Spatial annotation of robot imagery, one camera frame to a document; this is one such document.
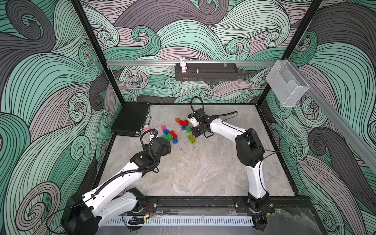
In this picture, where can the green lego brick left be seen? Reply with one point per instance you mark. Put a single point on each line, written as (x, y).
(168, 137)

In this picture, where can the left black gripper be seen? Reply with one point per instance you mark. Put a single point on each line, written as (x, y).
(167, 150)

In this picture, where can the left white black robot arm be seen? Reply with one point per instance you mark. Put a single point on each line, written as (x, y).
(85, 214)

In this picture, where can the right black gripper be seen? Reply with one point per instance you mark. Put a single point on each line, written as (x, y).
(193, 130)

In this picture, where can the red lego brick back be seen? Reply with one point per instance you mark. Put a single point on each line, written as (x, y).
(184, 122)

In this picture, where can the horizontal aluminium rail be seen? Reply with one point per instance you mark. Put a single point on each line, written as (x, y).
(173, 62)

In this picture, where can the white pink bunny figurine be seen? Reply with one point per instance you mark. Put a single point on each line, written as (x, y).
(183, 65)

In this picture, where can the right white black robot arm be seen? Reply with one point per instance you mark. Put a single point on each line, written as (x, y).
(250, 151)

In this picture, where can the white slotted cable duct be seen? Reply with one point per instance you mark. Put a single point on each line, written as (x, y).
(243, 221)

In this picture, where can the pink small toy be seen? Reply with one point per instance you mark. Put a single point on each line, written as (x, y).
(146, 128)

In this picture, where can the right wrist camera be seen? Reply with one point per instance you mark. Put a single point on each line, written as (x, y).
(193, 120)

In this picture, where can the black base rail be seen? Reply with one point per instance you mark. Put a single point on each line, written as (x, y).
(238, 204)

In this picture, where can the black case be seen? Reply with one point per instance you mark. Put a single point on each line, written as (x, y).
(131, 119)

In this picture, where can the green lego brick right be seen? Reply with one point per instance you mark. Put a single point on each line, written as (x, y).
(188, 129)

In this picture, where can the lime long lego brick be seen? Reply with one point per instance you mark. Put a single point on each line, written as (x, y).
(191, 139)

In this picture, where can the clear acrylic wall holder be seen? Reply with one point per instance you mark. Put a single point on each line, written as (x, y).
(287, 82)

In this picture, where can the right wall aluminium rail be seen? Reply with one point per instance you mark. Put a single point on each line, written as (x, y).
(350, 107)

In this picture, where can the black wall shelf tray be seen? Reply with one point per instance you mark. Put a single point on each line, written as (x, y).
(207, 72)

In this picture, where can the red long lego brick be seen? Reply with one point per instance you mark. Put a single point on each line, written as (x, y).
(174, 134)

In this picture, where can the green lego brick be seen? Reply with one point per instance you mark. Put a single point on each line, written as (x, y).
(188, 129)
(168, 137)

